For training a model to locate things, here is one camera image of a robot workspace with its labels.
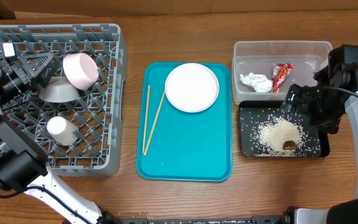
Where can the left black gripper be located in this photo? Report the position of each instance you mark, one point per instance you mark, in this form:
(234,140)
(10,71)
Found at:
(33,74)

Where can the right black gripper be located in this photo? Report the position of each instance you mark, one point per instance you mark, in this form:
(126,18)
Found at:
(305,101)

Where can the grey bowl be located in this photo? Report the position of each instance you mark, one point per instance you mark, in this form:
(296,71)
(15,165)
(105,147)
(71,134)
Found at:
(58,90)

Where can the red snack wrapper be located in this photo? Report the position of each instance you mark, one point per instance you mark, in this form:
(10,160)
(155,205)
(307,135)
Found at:
(280,73)

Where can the white paper cup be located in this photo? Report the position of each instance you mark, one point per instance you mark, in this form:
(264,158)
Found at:
(62,130)

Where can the white tissue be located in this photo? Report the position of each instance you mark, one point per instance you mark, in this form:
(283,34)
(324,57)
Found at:
(259,82)

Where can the wooden chopstick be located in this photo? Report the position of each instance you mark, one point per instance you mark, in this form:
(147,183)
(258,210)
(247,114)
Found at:
(154,123)
(146,118)

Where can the large white plate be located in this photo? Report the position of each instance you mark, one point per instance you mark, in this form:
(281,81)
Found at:
(192,87)

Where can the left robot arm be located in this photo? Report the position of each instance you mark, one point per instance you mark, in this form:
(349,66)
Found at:
(24,164)

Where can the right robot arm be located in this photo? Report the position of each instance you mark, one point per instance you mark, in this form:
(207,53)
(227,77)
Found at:
(345,83)

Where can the black food waste tray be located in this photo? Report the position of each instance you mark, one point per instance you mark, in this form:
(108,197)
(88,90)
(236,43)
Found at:
(250,140)

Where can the clear plastic waste bin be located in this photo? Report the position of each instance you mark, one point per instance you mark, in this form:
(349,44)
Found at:
(260,57)

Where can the brown food scrap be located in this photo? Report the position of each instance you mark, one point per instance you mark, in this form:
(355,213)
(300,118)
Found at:
(289,146)

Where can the spilled rice pile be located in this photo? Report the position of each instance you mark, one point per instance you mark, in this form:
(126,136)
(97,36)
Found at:
(280,133)

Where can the grey plastic dish rack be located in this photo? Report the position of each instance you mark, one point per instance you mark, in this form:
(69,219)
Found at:
(96,112)

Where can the teal plastic tray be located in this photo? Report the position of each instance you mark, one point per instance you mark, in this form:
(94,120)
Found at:
(185,146)

